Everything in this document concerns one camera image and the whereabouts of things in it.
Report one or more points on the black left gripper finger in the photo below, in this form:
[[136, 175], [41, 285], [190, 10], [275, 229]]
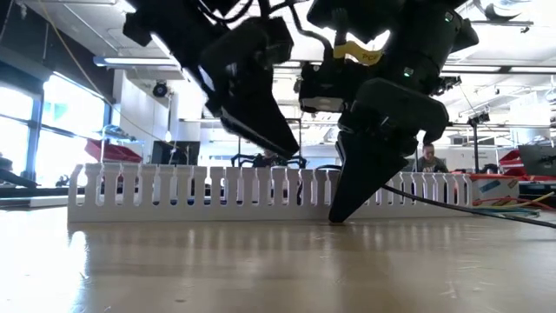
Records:
[[260, 117]]

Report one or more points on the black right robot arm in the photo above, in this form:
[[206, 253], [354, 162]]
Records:
[[425, 35]]

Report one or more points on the black background robot arms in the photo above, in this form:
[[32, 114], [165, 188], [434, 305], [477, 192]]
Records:
[[243, 160]]

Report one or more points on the person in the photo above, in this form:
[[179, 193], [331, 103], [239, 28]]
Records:
[[429, 158]]

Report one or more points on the white box with blue tape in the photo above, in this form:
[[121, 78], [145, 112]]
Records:
[[495, 191]]

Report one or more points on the black ceiling spotlight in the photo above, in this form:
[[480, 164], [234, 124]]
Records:
[[160, 90]]

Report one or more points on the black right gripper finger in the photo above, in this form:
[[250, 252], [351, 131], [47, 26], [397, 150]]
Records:
[[360, 182]]

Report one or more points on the black overhead rig camera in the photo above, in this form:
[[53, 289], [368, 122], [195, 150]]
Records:
[[447, 82]]

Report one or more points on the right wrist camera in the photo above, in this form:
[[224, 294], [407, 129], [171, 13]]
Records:
[[323, 87]]

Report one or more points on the red storage bin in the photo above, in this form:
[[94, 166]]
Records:
[[113, 153]]

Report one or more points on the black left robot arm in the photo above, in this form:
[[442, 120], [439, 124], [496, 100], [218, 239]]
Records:
[[174, 21]]

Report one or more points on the long ceiling light bar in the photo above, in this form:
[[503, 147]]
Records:
[[139, 61]]

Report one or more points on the black monitor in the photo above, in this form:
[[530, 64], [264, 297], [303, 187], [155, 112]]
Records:
[[174, 153]]

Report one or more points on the silver ventilation duct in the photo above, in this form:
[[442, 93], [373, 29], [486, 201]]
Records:
[[504, 11]]

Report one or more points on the red and black tool box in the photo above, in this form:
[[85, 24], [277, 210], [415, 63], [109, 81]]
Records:
[[536, 161]]

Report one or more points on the orange plastic tool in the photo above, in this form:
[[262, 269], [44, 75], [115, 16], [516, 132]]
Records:
[[495, 176]]

